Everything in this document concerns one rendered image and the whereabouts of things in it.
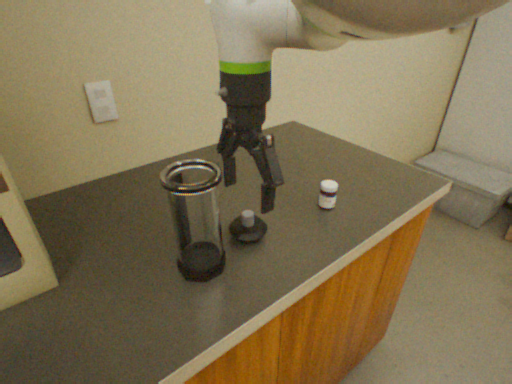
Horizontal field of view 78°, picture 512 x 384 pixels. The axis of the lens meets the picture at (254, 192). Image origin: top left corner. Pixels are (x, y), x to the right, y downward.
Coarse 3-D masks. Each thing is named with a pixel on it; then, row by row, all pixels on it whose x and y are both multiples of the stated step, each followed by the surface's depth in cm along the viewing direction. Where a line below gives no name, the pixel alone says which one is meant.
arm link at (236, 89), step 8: (224, 72) 53; (264, 72) 53; (224, 80) 54; (232, 80) 53; (240, 80) 52; (248, 80) 52; (256, 80) 53; (264, 80) 54; (224, 88) 54; (232, 88) 54; (240, 88) 53; (248, 88) 53; (256, 88) 53; (264, 88) 54; (224, 96) 56; (232, 96) 54; (240, 96) 54; (248, 96) 54; (256, 96) 54; (264, 96) 55; (232, 104) 55; (240, 104) 55; (248, 104) 55; (256, 104) 55
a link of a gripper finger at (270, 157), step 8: (264, 136) 57; (272, 136) 58; (264, 144) 57; (272, 144) 58; (264, 152) 58; (272, 152) 58; (264, 160) 58; (272, 160) 58; (272, 168) 58; (280, 168) 59; (272, 176) 58; (280, 176) 59; (272, 184) 59
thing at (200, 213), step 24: (168, 168) 57; (192, 168) 60; (216, 168) 57; (168, 192) 55; (216, 192) 56; (192, 216) 55; (216, 216) 58; (192, 240) 58; (216, 240) 61; (192, 264) 61; (216, 264) 63
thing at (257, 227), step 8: (240, 216) 76; (248, 216) 71; (256, 216) 76; (232, 224) 74; (240, 224) 74; (248, 224) 72; (256, 224) 74; (264, 224) 74; (232, 232) 72; (240, 232) 71; (248, 232) 71; (256, 232) 71; (264, 232) 73; (240, 240) 72; (248, 240) 71; (256, 240) 73
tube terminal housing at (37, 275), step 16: (0, 160) 50; (16, 192) 55; (0, 208) 51; (16, 208) 52; (16, 224) 53; (32, 224) 60; (16, 240) 54; (32, 240) 56; (32, 256) 57; (48, 256) 67; (16, 272) 57; (32, 272) 58; (48, 272) 60; (0, 288) 56; (16, 288) 58; (32, 288) 60; (48, 288) 62; (0, 304) 57
